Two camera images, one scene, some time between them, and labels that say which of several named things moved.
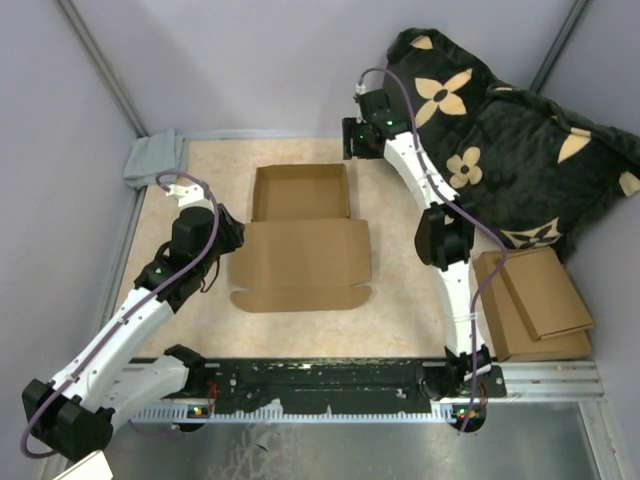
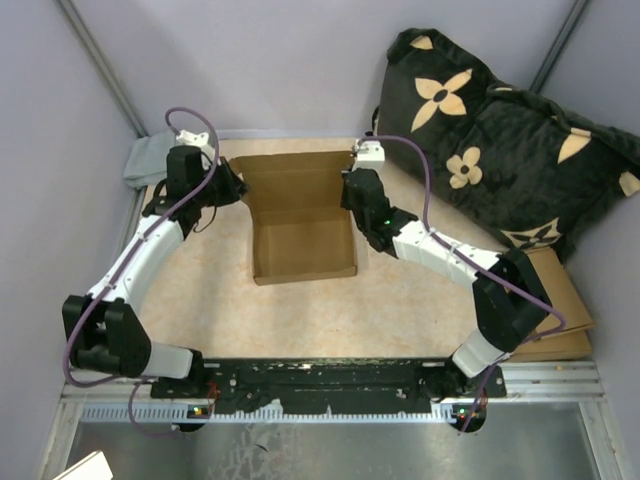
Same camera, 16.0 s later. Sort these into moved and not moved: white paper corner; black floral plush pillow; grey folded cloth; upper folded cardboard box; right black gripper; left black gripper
Moved: left black gripper; right black gripper
Not moved: upper folded cardboard box; black floral plush pillow; grey folded cloth; white paper corner
